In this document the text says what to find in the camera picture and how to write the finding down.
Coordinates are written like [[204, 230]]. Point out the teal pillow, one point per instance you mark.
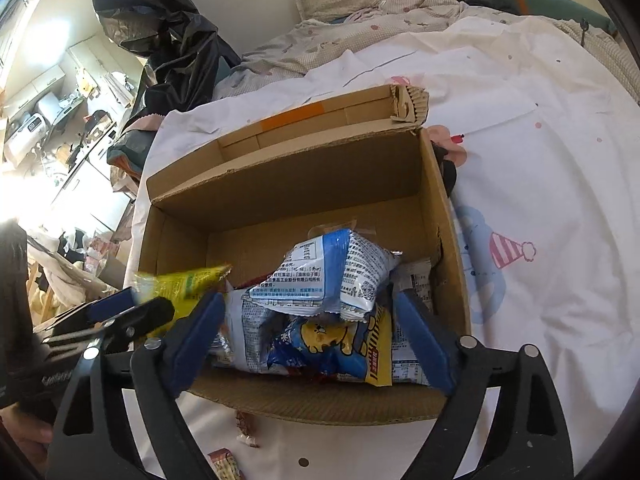
[[540, 2]]

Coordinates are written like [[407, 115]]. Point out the blue yellow snack packet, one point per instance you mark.
[[325, 345]]

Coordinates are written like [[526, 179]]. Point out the small white brown snack packet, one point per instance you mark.
[[248, 427]]

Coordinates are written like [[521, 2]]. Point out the small red yellow snack packet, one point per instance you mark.
[[226, 466]]

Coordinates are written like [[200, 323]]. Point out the white cloth pile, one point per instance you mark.
[[70, 275]]

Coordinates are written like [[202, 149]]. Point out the cream knit blanket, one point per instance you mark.
[[605, 60]]

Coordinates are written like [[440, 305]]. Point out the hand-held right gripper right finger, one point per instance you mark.
[[425, 340]]

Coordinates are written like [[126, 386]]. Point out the blue white snack packet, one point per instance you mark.
[[325, 275]]

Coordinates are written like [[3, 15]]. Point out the white printed bed sheet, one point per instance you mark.
[[540, 185]]

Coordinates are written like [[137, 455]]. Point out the person's left hand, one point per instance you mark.
[[30, 425]]

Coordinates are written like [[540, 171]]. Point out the cardboard box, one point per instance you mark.
[[310, 200]]

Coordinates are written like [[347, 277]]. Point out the silver blue snack packet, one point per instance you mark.
[[240, 335]]

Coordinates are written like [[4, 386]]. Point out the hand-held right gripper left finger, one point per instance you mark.
[[197, 340]]

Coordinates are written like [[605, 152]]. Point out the white kitchen appliance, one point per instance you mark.
[[25, 132]]

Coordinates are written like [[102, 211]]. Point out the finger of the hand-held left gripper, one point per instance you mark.
[[107, 307], [145, 317]]

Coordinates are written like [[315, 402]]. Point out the dark cloth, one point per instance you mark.
[[446, 170]]

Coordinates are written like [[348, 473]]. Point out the black plastic bag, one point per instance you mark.
[[165, 35]]

